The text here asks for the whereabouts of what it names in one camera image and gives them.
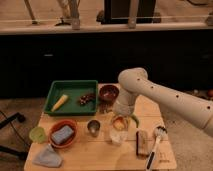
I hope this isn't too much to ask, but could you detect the orange plastic bowl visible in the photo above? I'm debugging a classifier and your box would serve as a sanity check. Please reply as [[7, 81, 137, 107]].
[[48, 120, 77, 149]]

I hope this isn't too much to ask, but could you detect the yellow corn cob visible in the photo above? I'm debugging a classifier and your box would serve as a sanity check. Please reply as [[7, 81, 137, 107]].
[[51, 94, 69, 112]]

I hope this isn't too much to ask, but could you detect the yellow red apple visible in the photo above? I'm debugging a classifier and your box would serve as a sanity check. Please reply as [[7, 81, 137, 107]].
[[113, 117, 128, 131]]

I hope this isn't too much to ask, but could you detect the small metal cup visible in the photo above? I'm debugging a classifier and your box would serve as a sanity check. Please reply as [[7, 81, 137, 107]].
[[87, 120, 101, 137]]

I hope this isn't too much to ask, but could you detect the brown scrub brush block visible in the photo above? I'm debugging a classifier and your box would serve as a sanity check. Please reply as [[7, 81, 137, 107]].
[[136, 130, 149, 157]]

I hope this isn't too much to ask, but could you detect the blue sponge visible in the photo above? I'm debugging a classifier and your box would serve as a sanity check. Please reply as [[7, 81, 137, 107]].
[[51, 125, 74, 145]]

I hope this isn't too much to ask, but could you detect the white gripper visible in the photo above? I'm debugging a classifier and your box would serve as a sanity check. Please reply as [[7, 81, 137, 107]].
[[113, 98, 135, 116]]

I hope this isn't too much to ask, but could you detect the white dish brush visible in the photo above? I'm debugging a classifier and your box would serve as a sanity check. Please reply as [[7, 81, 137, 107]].
[[146, 126, 167, 171]]

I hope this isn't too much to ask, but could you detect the black chair base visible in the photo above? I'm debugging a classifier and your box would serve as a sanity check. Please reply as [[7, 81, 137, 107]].
[[0, 111, 29, 161]]

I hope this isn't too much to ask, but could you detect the green chili pepper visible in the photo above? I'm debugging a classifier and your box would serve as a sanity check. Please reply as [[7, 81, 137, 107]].
[[131, 114, 140, 128]]

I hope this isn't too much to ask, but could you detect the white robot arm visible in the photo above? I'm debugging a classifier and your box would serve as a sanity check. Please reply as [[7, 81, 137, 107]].
[[113, 68, 213, 137]]

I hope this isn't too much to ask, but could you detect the light blue cloth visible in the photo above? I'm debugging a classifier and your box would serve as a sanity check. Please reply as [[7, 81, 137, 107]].
[[32, 144, 62, 168]]

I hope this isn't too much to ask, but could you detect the green plastic tray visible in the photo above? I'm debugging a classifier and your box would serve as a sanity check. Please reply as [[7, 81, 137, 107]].
[[43, 80, 98, 116]]

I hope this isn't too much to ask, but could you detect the dark grape bunch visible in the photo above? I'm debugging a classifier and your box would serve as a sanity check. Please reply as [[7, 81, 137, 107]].
[[79, 93, 96, 105]]

